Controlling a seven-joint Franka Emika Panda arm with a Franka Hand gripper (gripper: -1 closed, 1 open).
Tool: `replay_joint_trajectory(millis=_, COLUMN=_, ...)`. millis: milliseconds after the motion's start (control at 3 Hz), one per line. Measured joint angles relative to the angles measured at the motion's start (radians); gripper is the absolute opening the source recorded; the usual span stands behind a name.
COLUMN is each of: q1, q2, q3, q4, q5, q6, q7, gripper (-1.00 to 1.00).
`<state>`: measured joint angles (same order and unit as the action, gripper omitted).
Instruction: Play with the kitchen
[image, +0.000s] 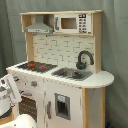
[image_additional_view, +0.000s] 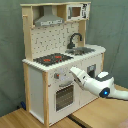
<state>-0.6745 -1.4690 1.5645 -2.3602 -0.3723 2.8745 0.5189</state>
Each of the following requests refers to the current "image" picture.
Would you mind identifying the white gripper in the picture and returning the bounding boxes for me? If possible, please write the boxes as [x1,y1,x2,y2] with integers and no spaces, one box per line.
[1,74,22,105]

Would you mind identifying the white oven door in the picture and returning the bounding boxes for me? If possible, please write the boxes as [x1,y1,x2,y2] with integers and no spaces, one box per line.
[13,88,44,128]

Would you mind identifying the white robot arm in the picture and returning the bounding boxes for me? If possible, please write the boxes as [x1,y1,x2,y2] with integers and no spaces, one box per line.
[0,74,38,128]

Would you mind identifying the wooden toy kitchen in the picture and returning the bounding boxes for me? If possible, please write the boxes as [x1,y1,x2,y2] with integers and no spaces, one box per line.
[7,10,114,128]

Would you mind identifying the grey right oven knob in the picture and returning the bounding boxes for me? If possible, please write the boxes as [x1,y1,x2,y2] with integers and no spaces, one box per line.
[31,81,37,87]

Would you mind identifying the black toy stovetop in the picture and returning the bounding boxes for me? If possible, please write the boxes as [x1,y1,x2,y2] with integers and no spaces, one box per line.
[19,61,56,73]

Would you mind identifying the grey ice dispenser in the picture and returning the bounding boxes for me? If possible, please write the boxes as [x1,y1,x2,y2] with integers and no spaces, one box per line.
[55,93,71,120]

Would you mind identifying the grey toy sink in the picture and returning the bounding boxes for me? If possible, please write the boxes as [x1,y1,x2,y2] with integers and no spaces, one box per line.
[52,68,92,81]

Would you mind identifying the grey range hood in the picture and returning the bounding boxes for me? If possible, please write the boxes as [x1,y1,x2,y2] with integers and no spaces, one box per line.
[24,15,53,34]

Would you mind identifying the black toy faucet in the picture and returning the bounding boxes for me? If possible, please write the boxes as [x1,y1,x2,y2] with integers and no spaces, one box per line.
[76,50,94,70]

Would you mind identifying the white toy microwave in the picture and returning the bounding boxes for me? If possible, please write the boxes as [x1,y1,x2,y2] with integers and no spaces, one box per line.
[54,14,92,34]

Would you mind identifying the grey fabric backdrop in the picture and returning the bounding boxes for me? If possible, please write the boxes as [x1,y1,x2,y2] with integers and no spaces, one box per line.
[0,0,128,128]

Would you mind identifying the grey fridge door handle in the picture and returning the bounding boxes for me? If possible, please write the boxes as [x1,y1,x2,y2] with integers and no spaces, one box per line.
[47,101,51,119]

